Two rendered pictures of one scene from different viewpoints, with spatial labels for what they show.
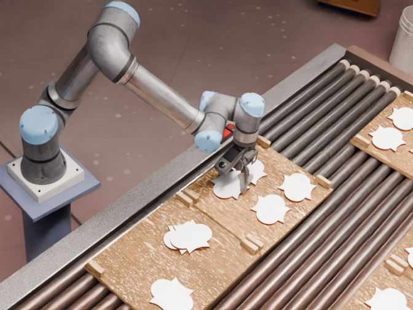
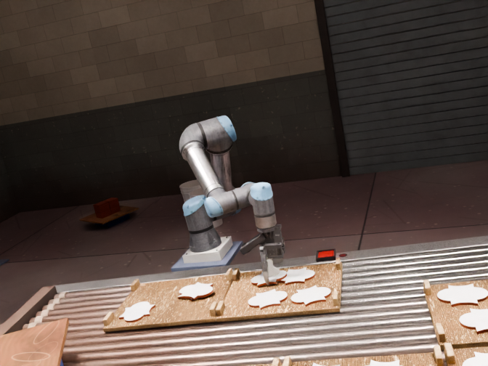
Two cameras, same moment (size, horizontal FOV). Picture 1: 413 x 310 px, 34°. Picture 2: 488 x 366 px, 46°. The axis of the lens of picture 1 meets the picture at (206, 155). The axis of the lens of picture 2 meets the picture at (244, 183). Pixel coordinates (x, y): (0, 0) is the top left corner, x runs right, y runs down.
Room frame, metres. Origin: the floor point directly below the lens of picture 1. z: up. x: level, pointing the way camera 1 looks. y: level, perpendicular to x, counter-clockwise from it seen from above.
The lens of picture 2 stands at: (0.90, -1.92, 1.82)
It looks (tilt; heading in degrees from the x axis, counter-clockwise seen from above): 14 degrees down; 69
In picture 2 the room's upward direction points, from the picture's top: 11 degrees counter-clockwise
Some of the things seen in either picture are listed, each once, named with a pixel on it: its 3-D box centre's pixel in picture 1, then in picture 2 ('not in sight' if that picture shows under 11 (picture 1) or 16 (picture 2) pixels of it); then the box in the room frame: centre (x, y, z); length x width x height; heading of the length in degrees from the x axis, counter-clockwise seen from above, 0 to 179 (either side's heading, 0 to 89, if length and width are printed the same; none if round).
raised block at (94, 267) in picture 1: (96, 268); (135, 285); (1.19, 0.26, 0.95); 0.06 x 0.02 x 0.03; 56
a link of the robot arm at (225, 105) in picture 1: (217, 109); (248, 194); (1.63, -0.01, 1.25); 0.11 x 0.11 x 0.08; 85
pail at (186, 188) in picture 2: not in sight; (196, 199); (2.54, 3.96, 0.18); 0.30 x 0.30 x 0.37
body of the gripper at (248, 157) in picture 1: (242, 150); (270, 241); (1.64, -0.11, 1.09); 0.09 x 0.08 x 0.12; 145
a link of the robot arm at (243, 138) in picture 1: (244, 131); (265, 220); (1.64, -0.11, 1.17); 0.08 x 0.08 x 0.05
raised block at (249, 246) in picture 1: (249, 246); (213, 308); (1.36, -0.18, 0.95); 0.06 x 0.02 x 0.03; 56
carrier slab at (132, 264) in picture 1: (174, 261); (172, 301); (1.27, 0.04, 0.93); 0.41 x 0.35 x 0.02; 146
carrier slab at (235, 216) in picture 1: (257, 192); (282, 290); (1.62, -0.19, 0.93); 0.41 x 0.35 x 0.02; 146
